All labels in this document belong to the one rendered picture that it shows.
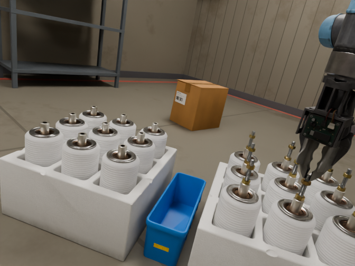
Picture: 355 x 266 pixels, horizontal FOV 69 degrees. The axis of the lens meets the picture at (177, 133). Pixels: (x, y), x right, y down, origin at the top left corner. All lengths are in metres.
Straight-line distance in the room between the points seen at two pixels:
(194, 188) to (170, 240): 0.29
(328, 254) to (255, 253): 0.16
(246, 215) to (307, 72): 2.73
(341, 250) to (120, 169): 0.51
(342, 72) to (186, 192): 0.64
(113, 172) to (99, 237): 0.18
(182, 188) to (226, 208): 0.36
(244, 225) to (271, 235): 0.06
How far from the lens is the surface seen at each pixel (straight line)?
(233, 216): 0.62
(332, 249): 0.68
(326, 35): 0.73
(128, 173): 0.67
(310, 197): 0.88
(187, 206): 0.98
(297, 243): 0.65
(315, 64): 3.23
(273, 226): 0.65
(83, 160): 0.71
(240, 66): 3.57
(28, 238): 0.84
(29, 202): 0.83
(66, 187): 0.72
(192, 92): 1.75
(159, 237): 0.72
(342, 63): 0.54
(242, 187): 0.62
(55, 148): 0.79
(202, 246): 0.64
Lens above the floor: 0.56
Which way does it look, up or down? 19 degrees down
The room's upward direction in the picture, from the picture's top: 11 degrees clockwise
